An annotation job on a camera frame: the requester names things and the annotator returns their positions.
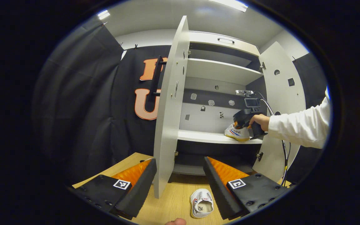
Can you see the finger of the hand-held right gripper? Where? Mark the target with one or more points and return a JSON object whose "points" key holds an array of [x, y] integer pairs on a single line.
{"points": [[237, 124]]}

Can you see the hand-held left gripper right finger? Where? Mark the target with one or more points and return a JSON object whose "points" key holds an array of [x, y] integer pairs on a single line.
{"points": [[217, 190]]}

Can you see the white canvas shoe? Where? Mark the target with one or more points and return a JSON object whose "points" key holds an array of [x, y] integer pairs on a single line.
{"points": [[237, 135], [200, 206]]}

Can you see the white shoe cabinet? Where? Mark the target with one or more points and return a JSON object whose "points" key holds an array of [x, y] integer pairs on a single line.
{"points": [[214, 70]]}

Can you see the large ceiling light panel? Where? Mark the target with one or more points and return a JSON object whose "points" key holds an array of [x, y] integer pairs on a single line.
{"points": [[230, 4]]}

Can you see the shoe cabinet door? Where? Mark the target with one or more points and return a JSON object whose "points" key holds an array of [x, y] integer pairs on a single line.
{"points": [[167, 125], [287, 93]]}

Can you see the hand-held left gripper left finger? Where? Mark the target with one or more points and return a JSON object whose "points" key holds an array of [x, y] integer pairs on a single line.
{"points": [[142, 190]]}

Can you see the small ceiling light panel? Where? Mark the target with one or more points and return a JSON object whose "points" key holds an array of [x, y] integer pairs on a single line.
{"points": [[103, 14]]}

